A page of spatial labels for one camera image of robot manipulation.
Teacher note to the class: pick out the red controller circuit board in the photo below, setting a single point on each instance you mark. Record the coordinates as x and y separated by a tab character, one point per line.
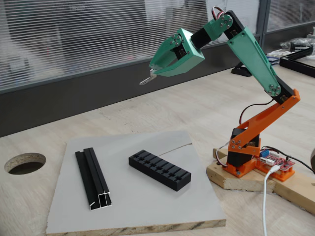
283	163

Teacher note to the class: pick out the small metal bracket piece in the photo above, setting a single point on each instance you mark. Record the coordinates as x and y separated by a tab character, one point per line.
148	79

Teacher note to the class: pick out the black rectangular frame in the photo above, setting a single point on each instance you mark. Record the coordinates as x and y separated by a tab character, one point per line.
295	64

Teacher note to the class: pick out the long wooden plank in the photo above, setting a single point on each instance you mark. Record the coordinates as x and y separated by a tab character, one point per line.
300	191

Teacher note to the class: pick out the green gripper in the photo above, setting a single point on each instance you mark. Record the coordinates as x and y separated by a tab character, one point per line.
177	64

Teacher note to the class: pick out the stack of blue cards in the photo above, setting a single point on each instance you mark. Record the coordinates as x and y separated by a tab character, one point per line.
270	61

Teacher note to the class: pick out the white paper packet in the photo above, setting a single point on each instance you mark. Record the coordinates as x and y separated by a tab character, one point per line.
276	52

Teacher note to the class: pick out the light wooden base block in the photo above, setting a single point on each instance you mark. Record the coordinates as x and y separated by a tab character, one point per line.
236	183

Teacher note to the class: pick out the grey laminated wood board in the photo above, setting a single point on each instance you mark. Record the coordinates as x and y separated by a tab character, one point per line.
137	209

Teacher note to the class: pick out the clear plastic bag with parts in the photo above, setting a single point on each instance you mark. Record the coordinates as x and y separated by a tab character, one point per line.
297	43

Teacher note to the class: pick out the black folding stand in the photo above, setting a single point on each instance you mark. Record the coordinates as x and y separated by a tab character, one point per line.
240	71

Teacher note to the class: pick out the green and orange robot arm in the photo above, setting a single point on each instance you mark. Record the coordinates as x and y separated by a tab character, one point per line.
253	56

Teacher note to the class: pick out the black slotted holder block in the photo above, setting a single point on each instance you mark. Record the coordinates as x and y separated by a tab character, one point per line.
172	179

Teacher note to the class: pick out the dark aluminium profile rail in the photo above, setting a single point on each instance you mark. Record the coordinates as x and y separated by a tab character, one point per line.
88	172

